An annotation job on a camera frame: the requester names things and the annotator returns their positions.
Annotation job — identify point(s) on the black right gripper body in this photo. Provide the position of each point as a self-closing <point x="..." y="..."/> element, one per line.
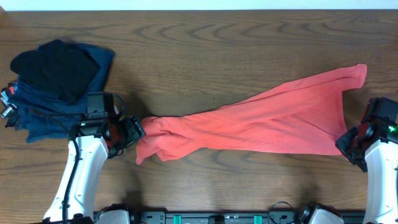
<point x="352" y="149"/>

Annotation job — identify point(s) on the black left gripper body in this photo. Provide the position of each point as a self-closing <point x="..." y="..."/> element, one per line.
<point x="125" y="132"/>

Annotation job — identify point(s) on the red t-shirt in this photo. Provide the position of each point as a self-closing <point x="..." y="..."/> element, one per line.
<point x="304" y="116"/>

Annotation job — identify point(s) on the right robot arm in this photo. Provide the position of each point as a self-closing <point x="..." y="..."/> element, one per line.
<point x="372" y="146"/>

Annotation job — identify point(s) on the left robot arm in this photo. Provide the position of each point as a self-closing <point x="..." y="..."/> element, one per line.
<point x="103" y="133"/>

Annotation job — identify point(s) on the navy blue folded garment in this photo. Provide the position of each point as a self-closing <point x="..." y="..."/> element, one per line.
<point x="27" y="97"/>

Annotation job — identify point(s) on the black folded garment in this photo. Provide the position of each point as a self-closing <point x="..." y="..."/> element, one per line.
<point x="61" y="69"/>

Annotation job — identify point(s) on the dark garment with printed graphics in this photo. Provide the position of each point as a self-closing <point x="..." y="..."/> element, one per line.
<point x="10" y="111"/>

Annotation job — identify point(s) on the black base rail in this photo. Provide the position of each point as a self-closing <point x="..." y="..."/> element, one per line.
<point x="280" y="212"/>

